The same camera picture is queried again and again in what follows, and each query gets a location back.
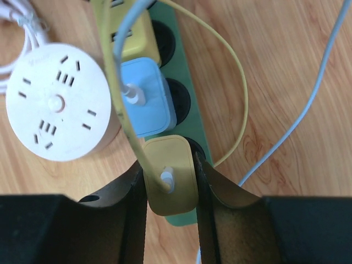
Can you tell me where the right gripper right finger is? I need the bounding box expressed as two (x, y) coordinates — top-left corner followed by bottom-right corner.
(194, 154), (351, 263)

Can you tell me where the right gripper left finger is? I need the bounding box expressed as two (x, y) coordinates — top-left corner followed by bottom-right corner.
(1, 163), (147, 263)

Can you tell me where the orange charger plug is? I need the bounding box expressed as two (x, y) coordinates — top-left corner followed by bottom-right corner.
(142, 135), (199, 216)

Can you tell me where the green power strip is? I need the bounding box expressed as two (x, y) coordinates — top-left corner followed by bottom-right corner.
(143, 2), (212, 227)

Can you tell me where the pink round power strip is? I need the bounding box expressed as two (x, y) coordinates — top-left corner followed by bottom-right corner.
(0, 0), (123, 162)

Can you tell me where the yellow usb cable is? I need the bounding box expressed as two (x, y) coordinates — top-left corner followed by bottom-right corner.
(97, 0), (250, 195)

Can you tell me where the blue charger plug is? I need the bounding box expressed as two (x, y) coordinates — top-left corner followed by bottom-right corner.
(121, 57), (177, 138)

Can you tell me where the yellow charger plug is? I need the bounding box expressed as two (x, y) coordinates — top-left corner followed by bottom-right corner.
(109, 1), (161, 64)

